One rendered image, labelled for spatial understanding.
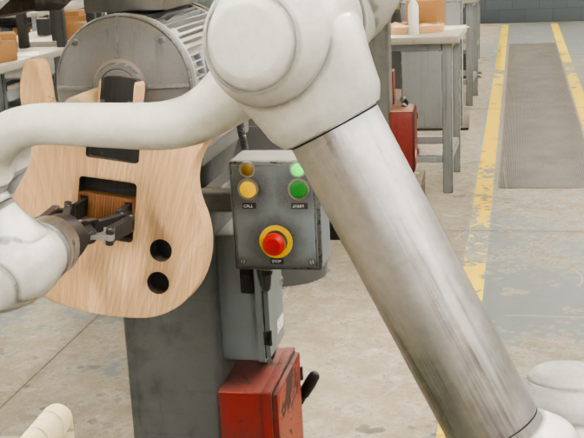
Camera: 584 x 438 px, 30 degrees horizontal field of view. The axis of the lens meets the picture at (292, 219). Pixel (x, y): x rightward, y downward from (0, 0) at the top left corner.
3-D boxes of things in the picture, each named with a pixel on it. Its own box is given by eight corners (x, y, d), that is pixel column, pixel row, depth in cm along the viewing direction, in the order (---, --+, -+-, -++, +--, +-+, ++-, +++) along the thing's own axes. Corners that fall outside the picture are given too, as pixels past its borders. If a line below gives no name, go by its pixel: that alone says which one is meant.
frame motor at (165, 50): (133, 122, 235) (122, 1, 229) (254, 121, 230) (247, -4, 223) (57, 162, 197) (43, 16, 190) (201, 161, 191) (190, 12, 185)
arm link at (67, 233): (67, 288, 156) (82, 275, 161) (69, 227, 153) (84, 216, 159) (8, 279, 157) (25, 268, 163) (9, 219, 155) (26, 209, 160)
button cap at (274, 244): (267, 250, 194) (265, 228, 193) (288, 250, 193) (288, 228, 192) (262, 256, 191) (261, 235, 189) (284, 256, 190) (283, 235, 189)
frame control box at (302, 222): (240, 261, 221) (232, 135, 214) (344, 262, 216) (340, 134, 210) (207, 301, 197) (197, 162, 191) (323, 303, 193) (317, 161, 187)
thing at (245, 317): (240, 335, 236) (224, 84, 222) (288, 336, 234) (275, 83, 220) (222, 361, 222) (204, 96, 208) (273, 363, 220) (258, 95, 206)
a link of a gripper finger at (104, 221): (73, 220, 166) (79, 222, 165) (122, 208, 175) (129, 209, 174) (72, 244, 167) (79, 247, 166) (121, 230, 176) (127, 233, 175)
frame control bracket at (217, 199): (199, 207, 208) (197, 187, 207) (295, 208, 205) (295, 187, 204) (193, 212, 205) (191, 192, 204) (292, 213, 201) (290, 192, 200)
